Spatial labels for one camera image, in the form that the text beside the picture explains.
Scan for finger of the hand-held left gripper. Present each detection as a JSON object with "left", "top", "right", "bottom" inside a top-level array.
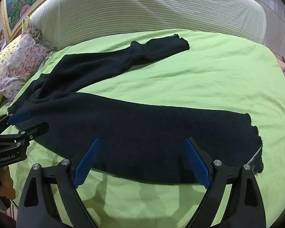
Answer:
[
  {"left": 0, "top": 122, "right": 49, "bottom": 149},
  {"left": 0, "top": 110, "right": 32, "bottom": 136}
]

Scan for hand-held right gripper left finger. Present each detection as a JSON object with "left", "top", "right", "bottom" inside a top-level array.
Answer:
[{"left": 16, "top": 138, "right": 102, "bottom": 228}]

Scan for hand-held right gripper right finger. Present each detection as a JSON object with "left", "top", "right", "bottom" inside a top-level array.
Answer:
[{"left": 183, "top": 137, "right": 266, "bottom": 228}]

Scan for black pants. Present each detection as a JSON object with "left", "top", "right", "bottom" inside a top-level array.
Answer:
[{"left": 8, "top": 34, "right": 264, "bottom": 185}]

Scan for person's left forearm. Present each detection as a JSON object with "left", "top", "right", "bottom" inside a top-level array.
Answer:
[{"left": 0, "top": 212, "right": 17, "bottom": 228}]

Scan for person's left hand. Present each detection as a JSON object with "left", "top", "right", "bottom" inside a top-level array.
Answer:
[{"left": 0, "top": 166, "right": 17, "bottom": 202}]

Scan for pink floral pillow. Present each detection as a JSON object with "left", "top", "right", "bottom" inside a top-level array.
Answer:
[{"left": 0, "top": 25, "right": 56, "bottom": 101}]

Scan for yellow printed pillow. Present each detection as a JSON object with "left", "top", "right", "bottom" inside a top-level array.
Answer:
[{"left": 0, "top": 16, "right": 30, "bottom": 119}]

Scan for green bed sheet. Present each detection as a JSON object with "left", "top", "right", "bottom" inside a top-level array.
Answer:
[{"left": 0, "top": 28, "right": 285, "bottom": 228}]

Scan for gold framed floral painting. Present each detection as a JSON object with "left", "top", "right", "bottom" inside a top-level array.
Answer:
[{"left": 1, "top": 0, "right": 74, "bottom": 41}]

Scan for striped padded headboard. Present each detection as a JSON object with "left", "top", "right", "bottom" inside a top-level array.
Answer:
[{"left": 30, "top": 0, "right": 268, "bottom": 51}]

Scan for colourful wall sticker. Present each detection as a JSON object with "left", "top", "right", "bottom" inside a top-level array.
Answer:
[{"left": 0, "top": 29, "right": 7, "bottom": 51}]

